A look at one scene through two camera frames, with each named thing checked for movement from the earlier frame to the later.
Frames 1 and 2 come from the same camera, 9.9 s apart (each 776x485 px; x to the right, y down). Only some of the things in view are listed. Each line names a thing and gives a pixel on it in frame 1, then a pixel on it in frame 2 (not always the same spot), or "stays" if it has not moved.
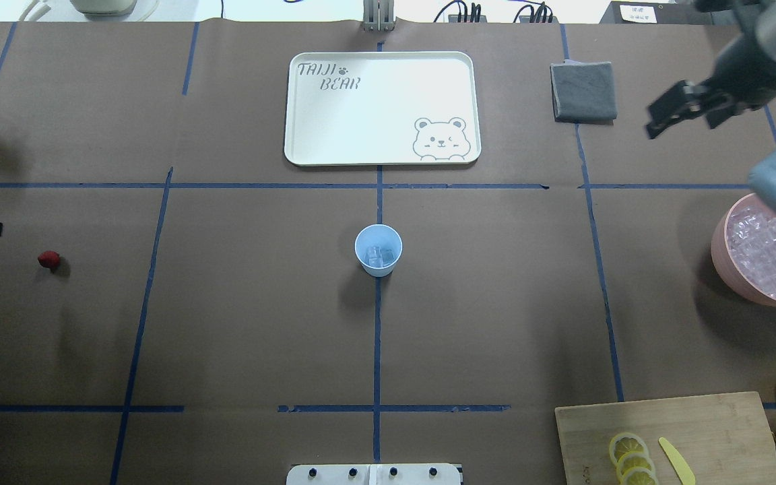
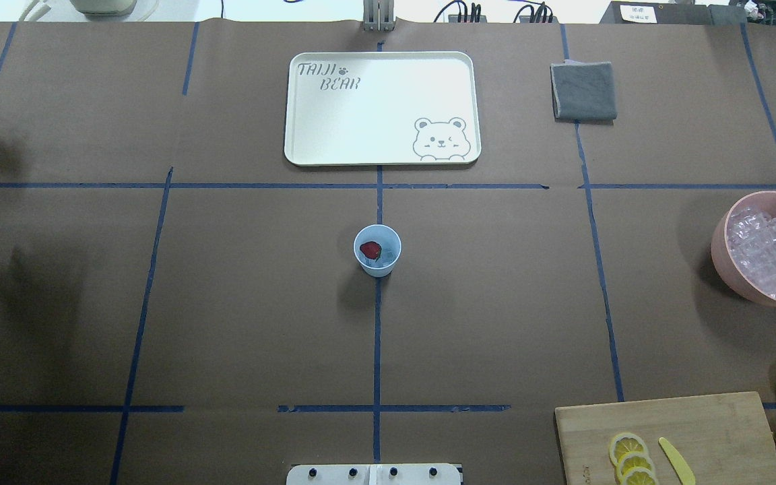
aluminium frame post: [378, 15] stays
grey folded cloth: [583, 93] stays
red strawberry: [50, 259] → [371, 250]
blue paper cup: [378, 247] stays
